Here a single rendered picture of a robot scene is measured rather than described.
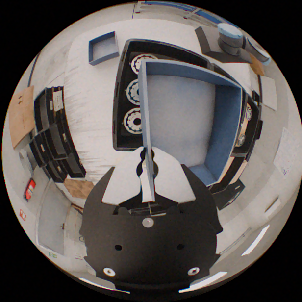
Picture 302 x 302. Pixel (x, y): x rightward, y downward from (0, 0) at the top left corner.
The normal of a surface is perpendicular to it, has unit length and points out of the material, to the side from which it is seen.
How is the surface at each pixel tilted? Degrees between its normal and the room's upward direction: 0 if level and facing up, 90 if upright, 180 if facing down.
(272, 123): 90
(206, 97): 1
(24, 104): 75
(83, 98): 0
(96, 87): 0
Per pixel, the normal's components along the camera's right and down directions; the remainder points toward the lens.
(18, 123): 1.00, -0.03
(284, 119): -0.99, 0.12
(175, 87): 0.18, 0.52
